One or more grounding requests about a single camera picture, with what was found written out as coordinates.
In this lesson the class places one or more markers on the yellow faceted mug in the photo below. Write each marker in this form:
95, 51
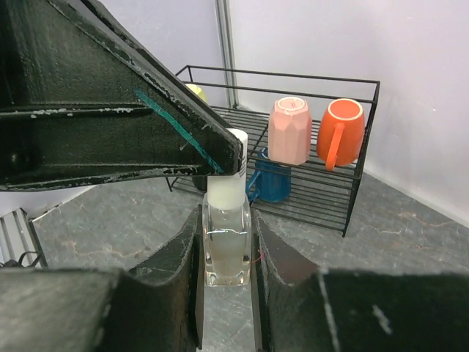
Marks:
198, 93

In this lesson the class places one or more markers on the orange mug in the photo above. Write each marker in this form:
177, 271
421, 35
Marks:
341, 133

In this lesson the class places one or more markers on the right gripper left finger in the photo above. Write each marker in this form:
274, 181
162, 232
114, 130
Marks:
158, 305

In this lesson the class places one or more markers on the black wire dish rack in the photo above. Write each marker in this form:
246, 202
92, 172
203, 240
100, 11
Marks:
245, 99

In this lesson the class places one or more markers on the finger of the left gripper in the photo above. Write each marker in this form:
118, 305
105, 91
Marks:
83, 103

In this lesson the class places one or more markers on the white nail polish cap brush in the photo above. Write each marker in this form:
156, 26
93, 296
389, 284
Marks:
228, 192

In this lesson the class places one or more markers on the nail polish bottle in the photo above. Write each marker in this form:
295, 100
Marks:
227, 242

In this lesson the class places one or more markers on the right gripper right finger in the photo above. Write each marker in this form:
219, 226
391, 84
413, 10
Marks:
300, 306

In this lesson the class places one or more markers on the blue item in rack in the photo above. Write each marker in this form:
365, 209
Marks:
270, 182

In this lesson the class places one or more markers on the pink mug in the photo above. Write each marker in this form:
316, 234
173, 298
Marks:
289, 131

